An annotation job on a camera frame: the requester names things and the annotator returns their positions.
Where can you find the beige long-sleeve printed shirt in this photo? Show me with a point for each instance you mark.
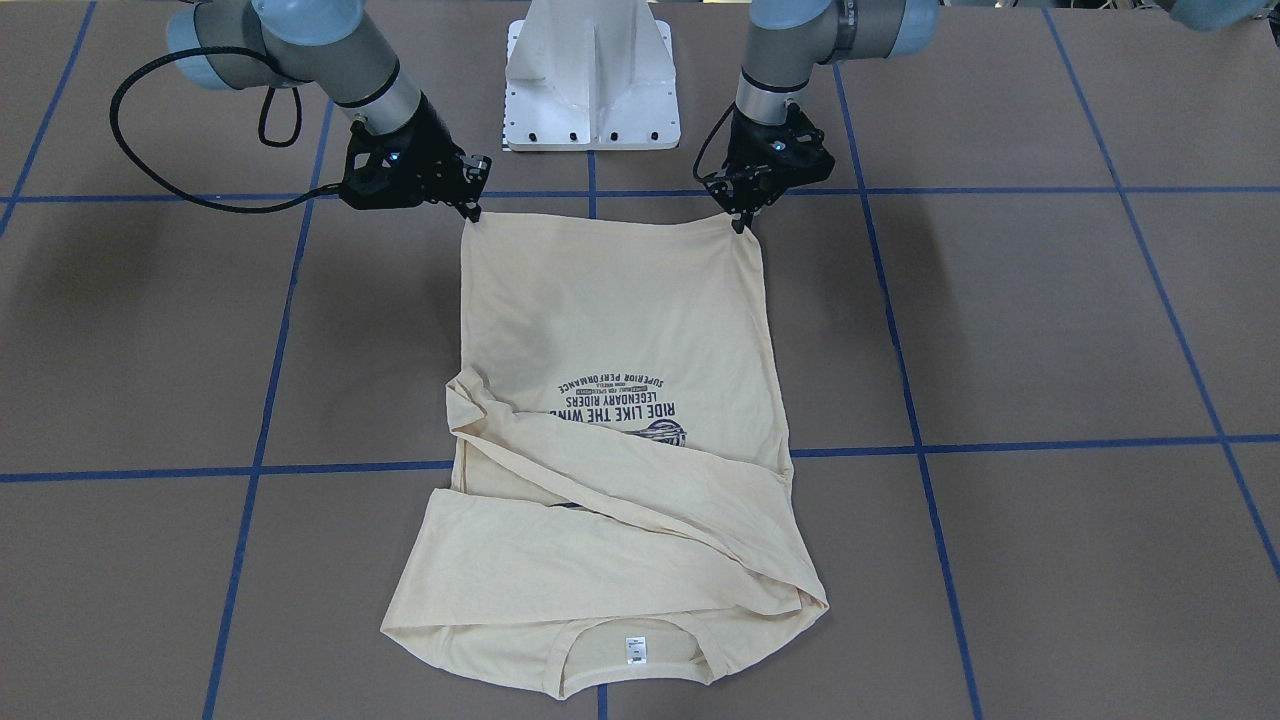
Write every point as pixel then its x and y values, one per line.
pixel 620 504

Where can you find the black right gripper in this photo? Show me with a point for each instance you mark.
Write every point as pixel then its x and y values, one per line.
pixel 432 146

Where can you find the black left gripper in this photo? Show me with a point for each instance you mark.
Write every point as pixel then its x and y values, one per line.
pixel 746 160

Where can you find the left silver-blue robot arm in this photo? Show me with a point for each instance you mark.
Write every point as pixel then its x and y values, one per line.
pixel 788 39

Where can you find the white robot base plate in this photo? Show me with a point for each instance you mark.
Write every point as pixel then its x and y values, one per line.
pixel 590 76

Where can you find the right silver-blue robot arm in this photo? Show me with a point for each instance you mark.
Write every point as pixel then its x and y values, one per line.
pixel 231 45

